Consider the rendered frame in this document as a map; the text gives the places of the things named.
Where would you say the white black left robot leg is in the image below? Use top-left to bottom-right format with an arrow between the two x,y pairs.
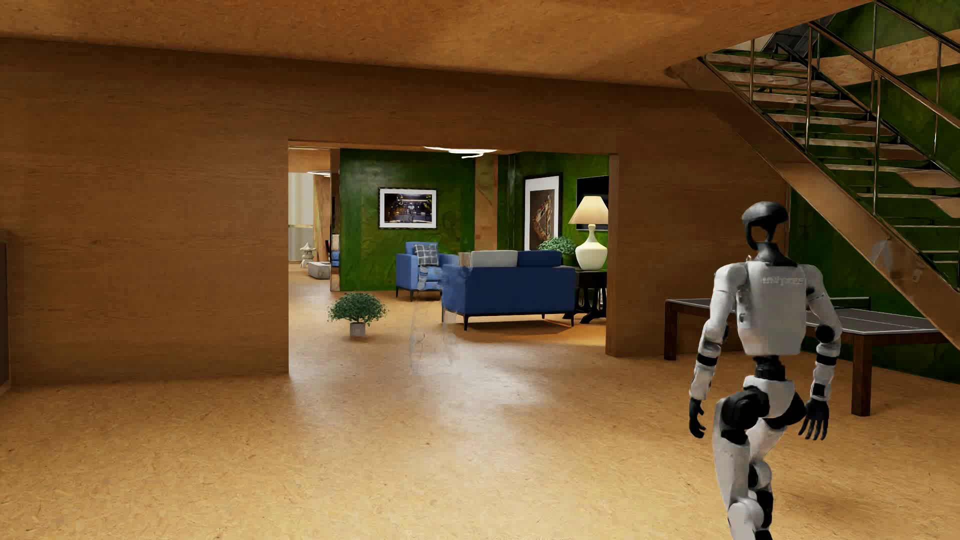
711,384 -> 775,540

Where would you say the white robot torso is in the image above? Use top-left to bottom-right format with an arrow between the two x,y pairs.
730,256 -> 813,399

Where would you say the blue armchair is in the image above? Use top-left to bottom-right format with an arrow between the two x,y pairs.
394,240 -> 460,302

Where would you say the dark wooden side table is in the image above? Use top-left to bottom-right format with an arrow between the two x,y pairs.
564,267 -> 609,325

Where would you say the black robot head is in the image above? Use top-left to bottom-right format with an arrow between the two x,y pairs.
741,201 -> 791,265

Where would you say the small potted green plant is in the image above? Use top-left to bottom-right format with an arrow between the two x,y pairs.
327,291 -> 389,339

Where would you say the black wall screen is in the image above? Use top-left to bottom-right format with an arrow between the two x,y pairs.
575,175 -> 610,232

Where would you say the wide framed dark picture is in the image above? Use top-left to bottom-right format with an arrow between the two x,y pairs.
378,187 -> 438,230

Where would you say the tall framed brown picture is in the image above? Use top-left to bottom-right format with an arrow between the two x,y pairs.
522,174 -> 563,252

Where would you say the white black robot leg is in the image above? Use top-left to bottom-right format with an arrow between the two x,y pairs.
747,390 -> 809,540
711,384 -> 775,540

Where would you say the metal stair railing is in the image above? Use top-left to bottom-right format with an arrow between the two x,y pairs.
697,0 -> 960,290

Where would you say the wooden open staircase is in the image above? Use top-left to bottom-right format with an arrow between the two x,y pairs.
664,30 -> 960,351

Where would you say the white black right robot leg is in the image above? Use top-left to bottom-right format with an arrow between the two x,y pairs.
747,390 -> 809,540

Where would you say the white ceiling light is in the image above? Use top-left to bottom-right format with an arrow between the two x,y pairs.
423,145 -> 498,160

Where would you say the blue sofa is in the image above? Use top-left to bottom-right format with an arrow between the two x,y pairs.
440,249 -> 578,332

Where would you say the white table lamp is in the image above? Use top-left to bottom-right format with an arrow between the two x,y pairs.
567,195 -> 609,272

